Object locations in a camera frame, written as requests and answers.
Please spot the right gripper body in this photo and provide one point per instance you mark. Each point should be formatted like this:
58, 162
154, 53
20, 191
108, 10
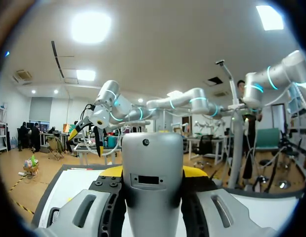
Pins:
100, 116

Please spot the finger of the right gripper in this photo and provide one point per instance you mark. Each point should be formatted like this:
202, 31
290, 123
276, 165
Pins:
77, 129
99, 142

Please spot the black mesh cup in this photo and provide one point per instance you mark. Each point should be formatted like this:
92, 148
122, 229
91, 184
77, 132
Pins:
54, 216

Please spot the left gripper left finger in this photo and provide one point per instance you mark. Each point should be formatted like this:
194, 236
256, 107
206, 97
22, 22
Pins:
78, 212

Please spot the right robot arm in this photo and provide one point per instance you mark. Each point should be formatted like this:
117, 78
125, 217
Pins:
199, 101

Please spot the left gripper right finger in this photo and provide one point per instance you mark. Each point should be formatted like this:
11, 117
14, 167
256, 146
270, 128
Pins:
231, 217

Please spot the person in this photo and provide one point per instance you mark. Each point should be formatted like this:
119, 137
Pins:
251, 138
24, 135
35, 138

